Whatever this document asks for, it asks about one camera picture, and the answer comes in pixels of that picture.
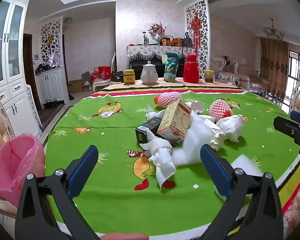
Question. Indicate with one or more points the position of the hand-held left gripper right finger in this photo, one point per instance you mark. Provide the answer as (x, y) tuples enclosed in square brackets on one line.
[(215, 170)]

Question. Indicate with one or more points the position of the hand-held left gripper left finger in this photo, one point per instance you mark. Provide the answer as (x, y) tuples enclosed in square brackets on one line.
[(85, 170)]

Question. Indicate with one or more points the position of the white foam wrap sheet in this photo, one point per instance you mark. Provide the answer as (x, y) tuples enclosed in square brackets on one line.
[(192, 142)]

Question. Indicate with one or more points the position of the pink foam fruit net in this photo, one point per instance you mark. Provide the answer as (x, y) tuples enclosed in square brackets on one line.
[(220, 108), (168, 99)]

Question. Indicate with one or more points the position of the beige orange carton box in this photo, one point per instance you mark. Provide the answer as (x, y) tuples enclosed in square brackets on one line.
[(175, 122)]

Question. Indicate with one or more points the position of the white paper cup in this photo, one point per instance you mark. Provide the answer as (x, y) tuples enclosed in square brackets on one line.
[(196, 106)]

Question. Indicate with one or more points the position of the pink-lined trash bin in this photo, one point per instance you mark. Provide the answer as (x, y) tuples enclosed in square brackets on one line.
[(15, 160)]

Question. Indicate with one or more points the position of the black carton box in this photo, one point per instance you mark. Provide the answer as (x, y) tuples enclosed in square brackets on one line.
[(146, 131)]

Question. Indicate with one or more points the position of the person's left hand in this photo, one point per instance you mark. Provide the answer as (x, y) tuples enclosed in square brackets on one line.
[(125, 237)]

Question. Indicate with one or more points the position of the flat white foam sheet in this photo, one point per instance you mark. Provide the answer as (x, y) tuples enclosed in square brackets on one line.
[(247, 166)]

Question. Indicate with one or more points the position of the green printed tablecloth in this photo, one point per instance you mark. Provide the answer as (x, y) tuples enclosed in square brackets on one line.
[(102, 135)]

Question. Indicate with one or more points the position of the window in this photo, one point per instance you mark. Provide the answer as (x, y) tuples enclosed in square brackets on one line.
[(296, 72)]

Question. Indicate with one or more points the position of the crumpled white paper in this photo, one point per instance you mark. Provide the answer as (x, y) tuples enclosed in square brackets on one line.
[(230, 127)]

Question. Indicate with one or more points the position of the brown patterned curtain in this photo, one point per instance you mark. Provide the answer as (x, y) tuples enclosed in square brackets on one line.
[(275, 70)]

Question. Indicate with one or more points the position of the cream carved sofa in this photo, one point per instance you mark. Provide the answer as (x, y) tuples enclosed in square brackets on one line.
[(240, 72)]

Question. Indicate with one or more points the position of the row of dark shoes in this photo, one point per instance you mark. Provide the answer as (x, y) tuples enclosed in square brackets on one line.
[(50, 103)]

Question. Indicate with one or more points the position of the white carved panel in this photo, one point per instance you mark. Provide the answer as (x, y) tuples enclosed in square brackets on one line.
[(34, 107)]

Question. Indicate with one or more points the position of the brown cardboard box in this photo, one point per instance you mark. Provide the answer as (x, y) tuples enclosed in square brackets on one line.
[(75, 86)]

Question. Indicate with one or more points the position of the white carved dining chair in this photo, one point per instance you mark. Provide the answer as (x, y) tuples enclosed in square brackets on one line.
[(100, 82)]

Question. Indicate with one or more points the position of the chandelier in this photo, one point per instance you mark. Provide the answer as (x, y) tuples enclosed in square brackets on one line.
[(273, 31)]

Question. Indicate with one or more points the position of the glass jar yellow lid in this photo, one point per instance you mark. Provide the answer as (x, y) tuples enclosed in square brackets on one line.
[(209, 77)]

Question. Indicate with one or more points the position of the low white cabinet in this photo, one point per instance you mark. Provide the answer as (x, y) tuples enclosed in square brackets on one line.
[(51, 85)]

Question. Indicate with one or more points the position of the grey open box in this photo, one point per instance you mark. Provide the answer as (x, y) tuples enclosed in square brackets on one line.
[(86, 77)]

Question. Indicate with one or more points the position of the small red gift bag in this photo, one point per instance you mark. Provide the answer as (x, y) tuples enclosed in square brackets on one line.
[(94, 75)]

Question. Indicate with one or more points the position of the black bag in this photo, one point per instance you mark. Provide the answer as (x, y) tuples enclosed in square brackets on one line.
[(117, 77)]

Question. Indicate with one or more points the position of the large red gift bag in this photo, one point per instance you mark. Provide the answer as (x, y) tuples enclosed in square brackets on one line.
[(104, 72)]

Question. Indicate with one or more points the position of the yellow-lid brown jar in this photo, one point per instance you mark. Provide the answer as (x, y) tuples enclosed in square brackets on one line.
[(128, 77)]

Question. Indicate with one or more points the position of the red thermos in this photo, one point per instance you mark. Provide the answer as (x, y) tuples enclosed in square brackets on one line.
[(191, 70)]

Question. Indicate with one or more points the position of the tall white glass-door cabinet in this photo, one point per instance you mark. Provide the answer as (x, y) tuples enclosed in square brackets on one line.
[(15, 92)]

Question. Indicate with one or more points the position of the dark clutter pile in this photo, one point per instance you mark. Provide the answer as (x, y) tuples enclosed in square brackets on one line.
[(43, 68)]

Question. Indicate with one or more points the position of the green snack bag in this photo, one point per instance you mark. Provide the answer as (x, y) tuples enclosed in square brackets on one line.
[(171, 68)]

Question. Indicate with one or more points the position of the white ceramic teapot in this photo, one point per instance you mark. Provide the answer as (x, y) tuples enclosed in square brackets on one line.
[(149, 74)]

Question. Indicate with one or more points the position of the white lattice screen with knot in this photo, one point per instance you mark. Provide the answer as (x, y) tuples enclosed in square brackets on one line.
[(203, 42)]

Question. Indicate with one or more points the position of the black piano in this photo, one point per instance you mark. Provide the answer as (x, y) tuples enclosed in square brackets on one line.
[(140, 65)]

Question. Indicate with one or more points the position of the dark wooden door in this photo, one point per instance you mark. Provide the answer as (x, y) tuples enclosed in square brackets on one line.
[(30, 62)]

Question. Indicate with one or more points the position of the white lattice screen gold ornament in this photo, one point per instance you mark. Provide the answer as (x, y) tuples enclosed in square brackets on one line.
[(52, 52)]

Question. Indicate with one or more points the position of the black handbag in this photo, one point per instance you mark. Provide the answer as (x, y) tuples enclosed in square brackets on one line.
[(187, 41)]

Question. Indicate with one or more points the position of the floral lace piano cover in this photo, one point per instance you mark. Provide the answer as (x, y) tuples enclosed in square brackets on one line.
[(142, 50)]

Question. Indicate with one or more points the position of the brown handbag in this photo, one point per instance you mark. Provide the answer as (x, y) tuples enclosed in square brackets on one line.
[(178, 42)]

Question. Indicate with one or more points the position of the wicker basket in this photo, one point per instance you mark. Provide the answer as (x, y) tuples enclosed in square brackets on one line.
[(168, 42)]

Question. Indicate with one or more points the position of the small black stand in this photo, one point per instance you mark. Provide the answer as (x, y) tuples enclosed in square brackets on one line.
[(145, 40)]

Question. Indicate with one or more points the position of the blue white flower vase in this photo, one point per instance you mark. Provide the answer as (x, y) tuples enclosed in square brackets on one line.
[(157, 38)]

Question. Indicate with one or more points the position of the red knot wall ornament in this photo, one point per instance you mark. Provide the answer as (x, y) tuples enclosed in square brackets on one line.
[(195, 26)]

